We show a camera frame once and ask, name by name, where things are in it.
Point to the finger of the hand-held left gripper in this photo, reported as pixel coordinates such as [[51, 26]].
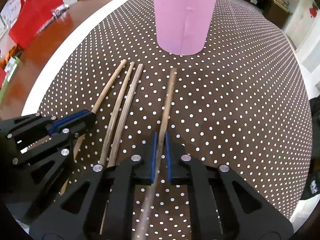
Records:
[[72, 118], [80, 127]]

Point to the pink cup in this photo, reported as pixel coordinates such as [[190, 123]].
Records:
[[175, 17]]

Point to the dark sideboard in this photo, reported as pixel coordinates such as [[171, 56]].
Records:
[[272, 8]]

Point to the brown polka dot mat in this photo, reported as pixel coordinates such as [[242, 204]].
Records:
[[237, 92]]

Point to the brown polka dot tablecloth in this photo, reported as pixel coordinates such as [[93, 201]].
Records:
[[32, 105]]

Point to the red door ornament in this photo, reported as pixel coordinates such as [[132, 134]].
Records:
[[314, 12]]

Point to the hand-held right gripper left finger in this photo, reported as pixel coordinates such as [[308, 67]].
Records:
[[153, 155]]

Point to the green and white box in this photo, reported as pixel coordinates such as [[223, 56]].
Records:
[[10, 72]]

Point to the dark grey jacket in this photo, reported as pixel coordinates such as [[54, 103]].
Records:
[[315, 155]]

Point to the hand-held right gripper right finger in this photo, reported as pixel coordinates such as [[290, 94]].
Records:
[[168, 155]]

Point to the wooden chopstick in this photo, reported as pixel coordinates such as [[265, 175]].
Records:
[[122, 97], [130, 97], [170, 95], [110, 85]]

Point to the white wall poster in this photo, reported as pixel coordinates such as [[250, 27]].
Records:
[[12, 10]]

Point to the white door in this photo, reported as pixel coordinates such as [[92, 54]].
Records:
[[307, 45]]

